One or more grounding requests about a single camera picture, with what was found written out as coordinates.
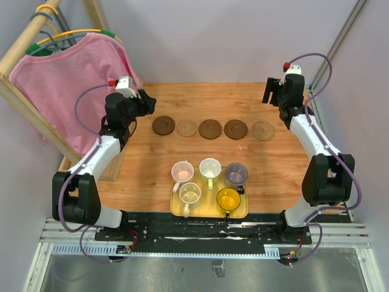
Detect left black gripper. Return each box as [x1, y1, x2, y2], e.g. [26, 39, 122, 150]
[122, 89, 156, 127]

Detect dark cork coaster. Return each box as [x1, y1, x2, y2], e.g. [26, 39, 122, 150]
[152, 116, 176, 136]

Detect light woven rattan coaster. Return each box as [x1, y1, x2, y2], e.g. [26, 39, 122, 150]
[251, 121, 275, 141]

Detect dark brown wooden coaster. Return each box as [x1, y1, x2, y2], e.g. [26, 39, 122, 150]
[224, 119, 248, 140]

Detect white cup green handle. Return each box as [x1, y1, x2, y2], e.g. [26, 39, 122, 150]
[199, 158, 222, 190]

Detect purple translucent cup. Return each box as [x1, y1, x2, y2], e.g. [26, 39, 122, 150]
[224, 162, 249, 195]

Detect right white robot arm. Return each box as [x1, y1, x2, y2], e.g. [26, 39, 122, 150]
[262, 73, 355, 243]

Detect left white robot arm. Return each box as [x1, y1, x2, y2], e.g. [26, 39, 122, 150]
[52, 89, 157, 241]

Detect pink translucent cup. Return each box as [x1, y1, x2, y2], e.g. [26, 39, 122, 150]
[171, 161, 195, 193]

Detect yellow translucent cup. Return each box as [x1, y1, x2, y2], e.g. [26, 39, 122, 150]
[216, 187, 241, 220]

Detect pink t-shirt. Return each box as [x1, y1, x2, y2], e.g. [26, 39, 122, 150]
[9, 33, 140, 155]

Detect grey clothes hanger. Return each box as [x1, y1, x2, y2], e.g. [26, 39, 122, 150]
[25, 12, 86, 55]

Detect yellow plastic tray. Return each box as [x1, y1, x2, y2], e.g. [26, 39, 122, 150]
[170, 165, 249, 219]

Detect yellow clothes hanger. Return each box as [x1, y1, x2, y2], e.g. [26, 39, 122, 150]
[37, 0, 123, 44]

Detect green garment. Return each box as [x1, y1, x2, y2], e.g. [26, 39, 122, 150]
[24, 29, 118, 57]

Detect wooden clothes rack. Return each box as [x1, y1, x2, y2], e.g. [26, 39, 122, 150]
[1, 1, 142, 163]

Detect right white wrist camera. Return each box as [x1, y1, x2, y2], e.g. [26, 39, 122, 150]
[283, 62, 302, 75]

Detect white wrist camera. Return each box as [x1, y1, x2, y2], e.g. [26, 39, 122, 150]
[115, 76, 137, 98]
[283, 62, 302, 75]

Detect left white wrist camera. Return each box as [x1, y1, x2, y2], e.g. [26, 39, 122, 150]
[115, 76, 137, 98]

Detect clear cup white handle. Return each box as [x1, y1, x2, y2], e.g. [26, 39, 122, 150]
[179, 182, 202, 218]

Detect aluminium frame post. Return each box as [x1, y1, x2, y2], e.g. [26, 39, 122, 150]
[308, 0, 373, 92]

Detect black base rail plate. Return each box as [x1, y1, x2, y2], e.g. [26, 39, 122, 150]
[88, 212, 312, 256]

